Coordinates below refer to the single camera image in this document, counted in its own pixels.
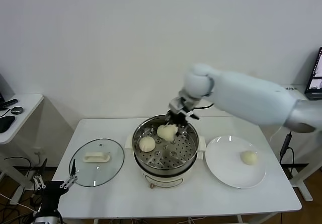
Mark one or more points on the white side desk with laptop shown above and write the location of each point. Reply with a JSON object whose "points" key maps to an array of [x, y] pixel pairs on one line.
{"points": [[303, 188]]}

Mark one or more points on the grey monitor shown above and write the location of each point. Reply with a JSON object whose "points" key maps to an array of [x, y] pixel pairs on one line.
{"points": [[5, 88]]}

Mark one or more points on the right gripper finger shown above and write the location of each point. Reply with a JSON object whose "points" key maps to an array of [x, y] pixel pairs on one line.
{"points": [[168, 118], [183, 129]]}

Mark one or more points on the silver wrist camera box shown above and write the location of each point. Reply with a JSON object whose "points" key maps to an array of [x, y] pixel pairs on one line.
{"points": [[177, 105]]}

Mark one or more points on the white steamed baozi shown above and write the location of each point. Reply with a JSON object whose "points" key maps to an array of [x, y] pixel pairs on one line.
{"points": [[147, 144], [249, 157], [172, 131], [161, 132]]}

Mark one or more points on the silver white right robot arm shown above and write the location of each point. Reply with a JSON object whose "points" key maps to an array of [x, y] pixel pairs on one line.
{"points": [[239, 95]]}

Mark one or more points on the black remote control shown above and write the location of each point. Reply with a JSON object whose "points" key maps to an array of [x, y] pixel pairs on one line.
{"points": [[9, 103]]}

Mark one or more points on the black laptop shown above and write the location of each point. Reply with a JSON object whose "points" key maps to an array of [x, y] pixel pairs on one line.
{"points": [[314, 83]]}

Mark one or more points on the cream electric cooking pot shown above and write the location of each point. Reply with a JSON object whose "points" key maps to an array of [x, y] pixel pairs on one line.
{"points": [[163, 180]]}

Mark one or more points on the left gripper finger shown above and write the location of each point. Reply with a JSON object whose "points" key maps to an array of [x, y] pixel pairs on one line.
{"points": [[38, 181], [73, 169]]}

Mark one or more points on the white wall socket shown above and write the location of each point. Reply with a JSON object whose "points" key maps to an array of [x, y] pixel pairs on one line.
{"points": [[39, 151]]}

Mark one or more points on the white round plate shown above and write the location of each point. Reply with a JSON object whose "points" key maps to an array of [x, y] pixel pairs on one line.
{"points": [[224, 163]]}

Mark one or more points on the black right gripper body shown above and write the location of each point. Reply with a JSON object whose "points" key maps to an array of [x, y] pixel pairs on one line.
{"points": [[178, 119]]}

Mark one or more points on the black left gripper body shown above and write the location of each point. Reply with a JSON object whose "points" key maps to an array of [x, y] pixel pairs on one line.
{"points": [[50, 193]]}

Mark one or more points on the stainless steel steamer basket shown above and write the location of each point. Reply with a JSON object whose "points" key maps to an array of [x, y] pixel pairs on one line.
{"points": [[176, 156]]}

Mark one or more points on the small printed desk label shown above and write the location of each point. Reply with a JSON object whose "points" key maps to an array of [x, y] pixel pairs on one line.
{"points": [[290, 88]]}

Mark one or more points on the white side desk with mouse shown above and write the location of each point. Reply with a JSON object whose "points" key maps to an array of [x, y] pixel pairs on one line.
{"points": [[27, 113]]}

